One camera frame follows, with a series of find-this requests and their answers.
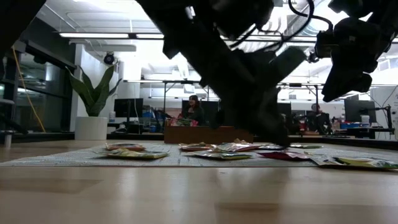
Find red tea bag packet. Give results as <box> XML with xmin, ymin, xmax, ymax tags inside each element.
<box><xmin>167</xmin><ymin>117</ymin><xmax>199</xmax><ymax>128</ymax></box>
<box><xmin>256</xmin><ymin>151</ymin><xmax>312</xmax><ymax>162</ymax></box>

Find yellow cable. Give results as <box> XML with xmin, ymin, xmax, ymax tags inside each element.
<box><xmin>11</xmin><ymin>48</ymin><xmax>47</xmax><ymax>134</ymax></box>

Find grey woven placemat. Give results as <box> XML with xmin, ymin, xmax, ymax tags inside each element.
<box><xmin>0</xmin><ymin>142</ymin><xmax>398</xmax><ymax>168</ymax></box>

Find person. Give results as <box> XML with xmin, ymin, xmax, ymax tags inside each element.
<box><xmin>182</xmin><ymin>95</ymin><xmax>206</xmax><ymax>127</ymax></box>
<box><xmin>310</xmin><ymin>103</ymin><xmax>332</xmax><ymax>135</ymax></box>

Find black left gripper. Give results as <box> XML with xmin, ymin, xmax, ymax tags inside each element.
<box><xmin>136</xmin><ymin>0</ymin><xmax>307</xmax><ymax>146</ymax></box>

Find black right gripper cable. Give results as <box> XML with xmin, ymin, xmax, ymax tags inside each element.
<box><xmin>287</xmin><ymin>0</ymin><xmax>335</xmax><ymax>32</ymax></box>

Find black computer monitor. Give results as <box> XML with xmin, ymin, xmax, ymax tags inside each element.
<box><xmin>114</xmin><ymin>98</ymin><xmax>144</xmax><ymax>118</ymax></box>
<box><xmin>344</xmin><ymin>98</ymin><xmax>377</xmax><ymax>124</ymax></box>

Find black metal rack frame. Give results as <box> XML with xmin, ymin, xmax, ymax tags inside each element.
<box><xmin>162</xmin><ymin>80</ymin><xmax>205</xmax><ymax>125</ymax></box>
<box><xmin>276</xmin><ymin>82</ymin><xmax>324</xmax><ymax>131</ymax></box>

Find wooden three-compartment box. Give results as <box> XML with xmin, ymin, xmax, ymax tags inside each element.
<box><xmin>164</xmin><ymin>126</ymin><xmax>254</xmax><ymax>144</ymax></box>

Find green tea bag packet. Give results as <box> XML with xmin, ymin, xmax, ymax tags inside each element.
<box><xmin>289</xmin><ymin>143</ymin><xmax>324</xmax><ymax>149</ymax></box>
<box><xmin>306</xmin><ymin>155</ymin><xmax>398</xmax><ymax>171</ymax></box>
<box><xmin>183</xmin><ymin>150</ymin><xmax>254</xmax><ymax>161</ymax></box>
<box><xmin>93</xmin><ymin>148</ymin><xmax>170</xmax><ymax>161</ymax></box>

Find long LED light bar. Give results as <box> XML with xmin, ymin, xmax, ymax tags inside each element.
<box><xmin>58</xmin><ymin>32</ymin><xmax>318</xmax><ymax>43</ymax></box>

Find snake plant in white pot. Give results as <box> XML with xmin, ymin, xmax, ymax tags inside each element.
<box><xmin>65</xmin><ymin>64</ymin><xmax>123</xmax><ymax>141</ymax></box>

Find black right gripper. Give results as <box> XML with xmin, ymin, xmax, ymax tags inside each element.
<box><xmin>315</xmin><ymin>17</ymin><xmax>393</xmax><ymax>103</ymax></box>

